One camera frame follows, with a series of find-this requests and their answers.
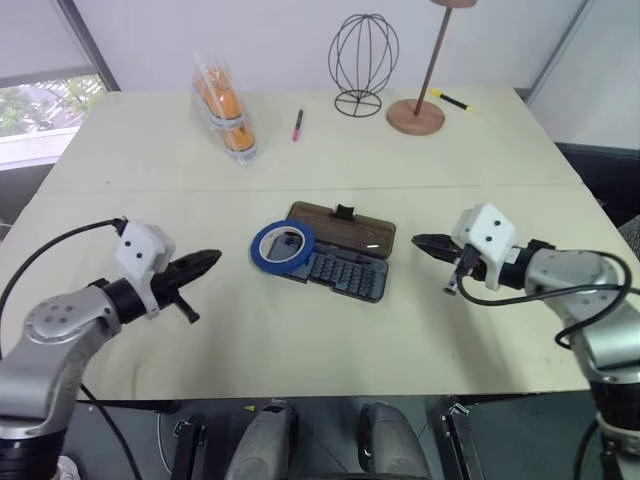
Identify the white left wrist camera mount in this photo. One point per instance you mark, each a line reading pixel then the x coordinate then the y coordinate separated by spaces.
pixel 142 250

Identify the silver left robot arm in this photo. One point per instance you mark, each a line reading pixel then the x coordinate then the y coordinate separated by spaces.
pixel 55 320

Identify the pink and black marker pen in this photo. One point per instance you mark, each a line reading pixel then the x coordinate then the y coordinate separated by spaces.
pixel 298 125

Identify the grey fabric cushion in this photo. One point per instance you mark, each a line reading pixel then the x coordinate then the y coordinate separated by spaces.
pixel 632 237

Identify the grey wall post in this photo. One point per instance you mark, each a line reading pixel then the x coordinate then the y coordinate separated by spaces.
pixel 555 50

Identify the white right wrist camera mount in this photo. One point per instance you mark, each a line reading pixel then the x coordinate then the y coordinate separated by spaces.
pixel 487 232

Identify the blue tape roll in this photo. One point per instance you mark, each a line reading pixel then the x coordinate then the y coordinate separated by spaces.
pixel 256 250

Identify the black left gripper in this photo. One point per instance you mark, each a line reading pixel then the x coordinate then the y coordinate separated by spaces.
pixel 167 287

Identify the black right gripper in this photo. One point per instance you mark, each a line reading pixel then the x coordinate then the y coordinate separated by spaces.
pixel 467 265

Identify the dark window frame post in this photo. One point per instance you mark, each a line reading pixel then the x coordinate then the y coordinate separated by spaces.
pixel 95 50

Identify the black metal frame leg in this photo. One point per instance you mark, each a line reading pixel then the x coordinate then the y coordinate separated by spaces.
pixel 189 450
pixel 457 440

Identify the wooden stand with round base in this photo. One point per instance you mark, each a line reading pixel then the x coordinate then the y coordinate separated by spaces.
pixel 415 117

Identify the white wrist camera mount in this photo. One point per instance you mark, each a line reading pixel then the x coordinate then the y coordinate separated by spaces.
pixel 142 250
pixel 487 232

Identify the clear bag of orange items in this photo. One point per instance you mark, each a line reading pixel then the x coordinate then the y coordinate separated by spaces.
pixel 227 107

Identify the black tool bit case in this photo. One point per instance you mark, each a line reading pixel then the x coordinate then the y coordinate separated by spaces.
pixel 350 275

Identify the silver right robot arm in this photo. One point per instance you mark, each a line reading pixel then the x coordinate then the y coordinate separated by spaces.
pixel 565 272

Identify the yellow and black marker pen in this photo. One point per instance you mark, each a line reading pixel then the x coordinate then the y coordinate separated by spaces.
pixel 452 100

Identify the window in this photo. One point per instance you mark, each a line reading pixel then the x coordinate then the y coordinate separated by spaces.
pixel 40 110

